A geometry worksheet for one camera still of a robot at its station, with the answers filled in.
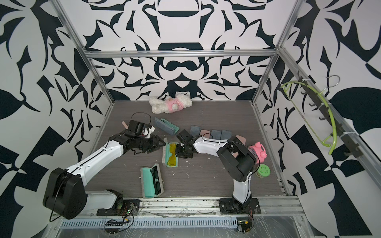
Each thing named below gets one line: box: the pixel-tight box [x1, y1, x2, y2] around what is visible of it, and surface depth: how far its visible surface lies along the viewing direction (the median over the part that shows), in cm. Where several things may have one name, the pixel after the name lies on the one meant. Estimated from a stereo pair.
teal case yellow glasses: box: [161, 137, 180, 169], surface depth 91 cm
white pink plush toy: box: [148, 91, 193, 115], surface depth 110 cm
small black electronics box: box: [237, 219, 253, 233], surface depth 73 cm
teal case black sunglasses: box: [140, 163, 165, 199], surface depth 82 cm
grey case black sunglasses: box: [219, 129, 232, 140], surface depth 101 cm
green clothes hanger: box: [280, 80, 338, 156], surface depth 58 cm
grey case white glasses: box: [190, 124, 201, 138], surface depth 102 cm
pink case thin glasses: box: [199, 128, 214, 140], surface depth 101 cm
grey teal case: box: [154, 117, 181, 135], surface depth 100 cm
